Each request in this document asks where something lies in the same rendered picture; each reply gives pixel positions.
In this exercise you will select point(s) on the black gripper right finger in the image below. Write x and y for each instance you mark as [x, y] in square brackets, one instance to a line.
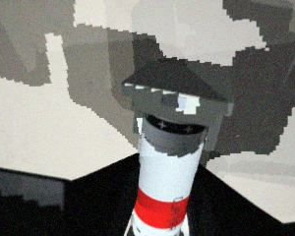
[216, 209]

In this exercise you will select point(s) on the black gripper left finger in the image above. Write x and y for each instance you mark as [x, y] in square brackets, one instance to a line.
[97, 204]

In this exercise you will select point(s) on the grey cylindrical battery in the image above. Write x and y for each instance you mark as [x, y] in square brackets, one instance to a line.
[170, 153]

